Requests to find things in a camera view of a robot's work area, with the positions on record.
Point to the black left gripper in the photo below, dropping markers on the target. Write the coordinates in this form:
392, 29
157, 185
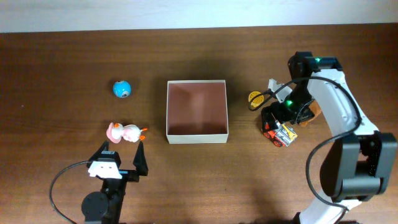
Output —
128, 175

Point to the grey orange toy car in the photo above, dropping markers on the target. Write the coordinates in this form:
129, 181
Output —
281, 136

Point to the yellow round fan toy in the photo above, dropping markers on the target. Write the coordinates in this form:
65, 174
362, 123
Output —
255, 98

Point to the brown plush bear toy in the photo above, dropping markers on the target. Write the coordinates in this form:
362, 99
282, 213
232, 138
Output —
309, 113

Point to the white pink duck toy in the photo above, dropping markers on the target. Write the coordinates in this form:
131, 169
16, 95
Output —
116, 132

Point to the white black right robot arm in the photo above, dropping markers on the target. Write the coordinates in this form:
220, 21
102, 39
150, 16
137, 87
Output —
360, 160

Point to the white cardboard box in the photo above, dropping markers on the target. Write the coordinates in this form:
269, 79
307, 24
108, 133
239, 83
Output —
197, 112

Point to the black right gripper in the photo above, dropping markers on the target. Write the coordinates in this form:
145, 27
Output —
270, 116

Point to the blue ball toy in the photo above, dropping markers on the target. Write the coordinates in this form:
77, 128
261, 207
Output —
122, 89

